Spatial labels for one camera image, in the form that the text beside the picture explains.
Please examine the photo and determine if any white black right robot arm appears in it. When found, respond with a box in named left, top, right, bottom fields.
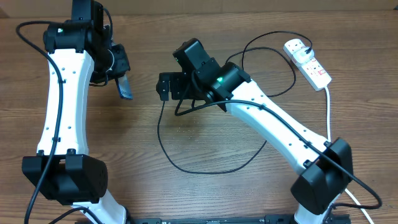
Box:
left=156, top=38, right=353, bottom=223

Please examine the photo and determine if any black USB charging cable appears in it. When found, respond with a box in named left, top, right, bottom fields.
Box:
left=156, top=30, right=313, bottom=175

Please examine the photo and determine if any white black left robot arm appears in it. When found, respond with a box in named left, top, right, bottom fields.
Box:
left=22, top=0, right=132, bottom=223

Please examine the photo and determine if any white power strip cord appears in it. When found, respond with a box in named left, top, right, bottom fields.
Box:
left=323, top=86, right=376, bottom=224

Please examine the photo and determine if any white power extension strip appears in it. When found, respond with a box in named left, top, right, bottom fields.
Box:
left=283, top=39, right=331, bottom=91

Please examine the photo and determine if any blue Samsung Galaxy smartphone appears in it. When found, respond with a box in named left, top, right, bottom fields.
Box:
left=116, top=74, right=133, bottom=100

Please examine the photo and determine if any white charger plug adapter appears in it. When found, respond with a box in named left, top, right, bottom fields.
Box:
left=292, top=47, right=315, bottom=67

